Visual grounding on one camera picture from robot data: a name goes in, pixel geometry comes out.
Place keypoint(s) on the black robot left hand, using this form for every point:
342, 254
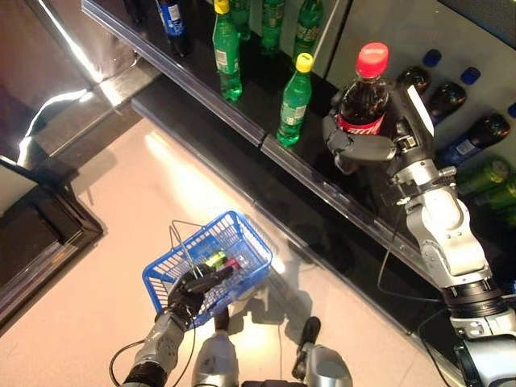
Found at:
185, 294

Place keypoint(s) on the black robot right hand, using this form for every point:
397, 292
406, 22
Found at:
411, 137

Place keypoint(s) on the blue plastic shopping basket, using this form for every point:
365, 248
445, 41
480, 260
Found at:
258, 234

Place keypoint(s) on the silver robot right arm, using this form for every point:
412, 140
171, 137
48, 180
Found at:
439, 217

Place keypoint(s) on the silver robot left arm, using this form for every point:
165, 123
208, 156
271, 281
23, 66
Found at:
161, 346

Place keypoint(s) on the black robot left foot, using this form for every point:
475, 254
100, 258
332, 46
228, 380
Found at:
221, 320

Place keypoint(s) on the black robot foot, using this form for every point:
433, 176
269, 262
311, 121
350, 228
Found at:
310, 328
221, 320

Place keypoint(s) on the black robot right foot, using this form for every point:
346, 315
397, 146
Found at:
310, 328

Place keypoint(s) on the black low display unit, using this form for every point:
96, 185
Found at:
40, 242

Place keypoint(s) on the small cola bottle blue cap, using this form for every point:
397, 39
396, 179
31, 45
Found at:
173, 24

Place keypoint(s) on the clear shelf price rail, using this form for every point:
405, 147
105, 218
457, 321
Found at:
306, 171
161, 62

